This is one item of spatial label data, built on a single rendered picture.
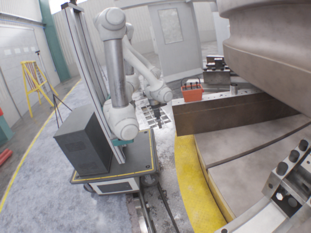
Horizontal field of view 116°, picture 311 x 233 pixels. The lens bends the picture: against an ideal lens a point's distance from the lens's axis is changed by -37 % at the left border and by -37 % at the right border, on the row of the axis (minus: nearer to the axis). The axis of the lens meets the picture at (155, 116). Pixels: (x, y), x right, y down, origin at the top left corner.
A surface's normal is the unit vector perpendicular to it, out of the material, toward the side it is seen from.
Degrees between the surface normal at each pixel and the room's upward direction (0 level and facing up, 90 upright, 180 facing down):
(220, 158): 0
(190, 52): 90
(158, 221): 0
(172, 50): 90
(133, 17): 90
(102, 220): 0
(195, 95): 97
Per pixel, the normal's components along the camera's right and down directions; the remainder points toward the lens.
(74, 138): 0.09, 0.47
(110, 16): 0.53, 0.22
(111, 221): -0.21, -0.85
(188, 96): -0.08, 0.61
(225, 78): -0.43, 0.53
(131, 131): 0.48, 0.44
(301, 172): -0.93, 0.33
